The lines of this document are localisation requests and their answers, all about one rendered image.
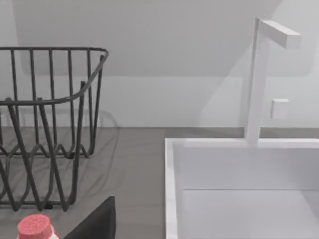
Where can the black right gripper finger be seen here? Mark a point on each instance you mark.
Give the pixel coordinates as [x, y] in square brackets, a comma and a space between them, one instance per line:
[99, 221]

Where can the white bottle with pink cap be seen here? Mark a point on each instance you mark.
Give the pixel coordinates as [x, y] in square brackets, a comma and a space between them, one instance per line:
[33, 227]

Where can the white sink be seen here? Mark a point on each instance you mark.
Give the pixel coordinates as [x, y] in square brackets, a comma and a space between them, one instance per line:
[239, 189]

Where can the tall white tap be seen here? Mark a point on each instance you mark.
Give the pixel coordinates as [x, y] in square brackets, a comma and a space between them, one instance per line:
[259, 82]

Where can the white square tap knob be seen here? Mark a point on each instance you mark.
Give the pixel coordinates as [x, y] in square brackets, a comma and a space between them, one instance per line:
[279, 108]

